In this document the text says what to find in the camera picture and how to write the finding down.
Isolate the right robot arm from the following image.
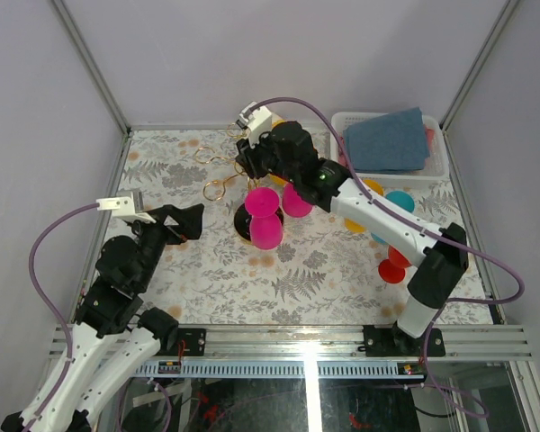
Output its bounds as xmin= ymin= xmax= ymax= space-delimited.
xmin=236 ymin=121 xmax=468 ymax=356

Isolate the pink folded cloth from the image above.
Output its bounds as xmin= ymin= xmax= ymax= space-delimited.
xmin=337 ymin=136 xmax=348 ymax=167

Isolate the teal wine glass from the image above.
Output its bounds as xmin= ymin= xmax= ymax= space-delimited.
xmin=370 ymin=190 xmax=416 ymax=247

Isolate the yellow wine glass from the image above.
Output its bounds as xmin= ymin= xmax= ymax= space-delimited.
xmin=344 ymin=178 xmax=384 ymax=233
xmin=269 ymin=175 xmax=289 ymax=187

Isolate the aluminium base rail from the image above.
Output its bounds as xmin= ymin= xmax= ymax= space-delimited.
xmin=49 ymin=323 xmax=532 ymax=361

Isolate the magenta wine glass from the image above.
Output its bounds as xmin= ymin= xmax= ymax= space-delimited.
xmin=245 ymin=187 xmax=283 ymax=250
xmin=282 ymin=184 xmax=313 ymax=218

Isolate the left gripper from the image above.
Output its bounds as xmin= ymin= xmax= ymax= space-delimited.
xmin=134 ymin=203 xmax=206 ymax=291

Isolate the red wine glass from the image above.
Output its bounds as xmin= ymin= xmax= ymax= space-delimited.
xmin=378 ymin=246 xmax=411 ymax=284

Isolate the purple cable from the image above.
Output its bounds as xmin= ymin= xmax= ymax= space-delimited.
xmin=24 ymin=202 xmax=100 ymax=432
xmin=254 ymin=96 xmax=526 ymax=419

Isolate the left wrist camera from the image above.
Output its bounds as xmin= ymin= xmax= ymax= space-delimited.
xmin=95 ymin=189 xmax=157 ymax=223

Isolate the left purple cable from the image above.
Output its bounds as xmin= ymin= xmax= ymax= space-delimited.
xmin=24 ymin=202 xmax=100 ymax=432

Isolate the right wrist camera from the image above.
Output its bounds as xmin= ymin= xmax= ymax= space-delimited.
xmin=235 ymin=102 xmax=273 ymax=147

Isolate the blue folded towel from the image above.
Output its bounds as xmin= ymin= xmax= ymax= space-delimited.
xmin=343 ymin=107 xmax=429 ymax=173

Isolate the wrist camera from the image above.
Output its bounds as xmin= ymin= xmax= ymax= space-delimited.
xmin=235 ymin=102 xmax=273 ymax=147
xmin=95 ymin=189 xmax=157 ymax=223

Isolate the white plastic basket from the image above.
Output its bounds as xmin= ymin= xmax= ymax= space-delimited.
xmin=330 ymin=112 xmax=449 ymax=188

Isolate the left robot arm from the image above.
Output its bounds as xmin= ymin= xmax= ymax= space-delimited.
xmin=0 ymin=194 xmax=204 ymax=431

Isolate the gold wine glass rack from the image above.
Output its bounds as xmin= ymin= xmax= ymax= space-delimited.
xmin=193 ymin=121 xmax=289 ymax=247

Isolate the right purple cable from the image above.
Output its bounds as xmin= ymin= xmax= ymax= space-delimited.
xmin=254 ymin=96 xmax=526 ymax=419

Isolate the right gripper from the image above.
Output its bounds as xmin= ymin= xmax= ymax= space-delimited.
xmin=236 ymin=125 xmax=299 ymax=185

